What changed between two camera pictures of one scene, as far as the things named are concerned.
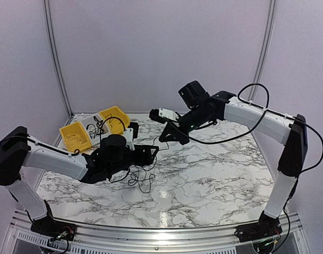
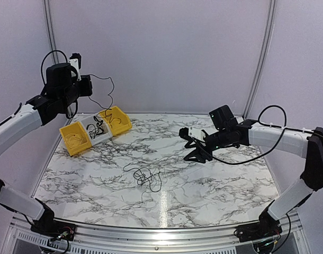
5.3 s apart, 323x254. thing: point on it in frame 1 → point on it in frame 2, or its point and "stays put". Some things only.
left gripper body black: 140,161 → 85,90
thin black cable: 168,146 → 112,100
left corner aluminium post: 47,12 stays put
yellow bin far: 117,120 stays put
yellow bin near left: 75,137 stays put
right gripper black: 176,134 → 200,154
